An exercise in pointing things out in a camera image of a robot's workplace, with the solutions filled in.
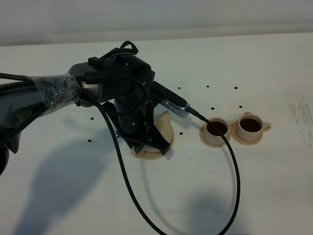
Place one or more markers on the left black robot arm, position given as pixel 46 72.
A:
pixel 118 83

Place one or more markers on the beige cup saucer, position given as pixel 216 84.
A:
pixel 242 141
pixel 209 139

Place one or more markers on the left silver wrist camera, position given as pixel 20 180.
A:
pixel 168 99

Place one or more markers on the beige teapot saucer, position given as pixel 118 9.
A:
pixel 150 153

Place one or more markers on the beige ceramic teapot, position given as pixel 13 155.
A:
pixel 162 123

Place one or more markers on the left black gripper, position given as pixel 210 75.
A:
pixel 136 127

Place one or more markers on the beige teacup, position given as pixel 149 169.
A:
pixel 220 126
pixel 250 126

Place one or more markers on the right beige cup saucer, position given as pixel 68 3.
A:
pixel 242 141

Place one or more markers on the left beige teacup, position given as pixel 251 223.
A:
pixel 220 126

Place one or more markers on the right beige teacup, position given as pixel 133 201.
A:
pixel 250 126

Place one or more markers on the left beige cup saucer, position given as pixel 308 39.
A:
pixel 209 139

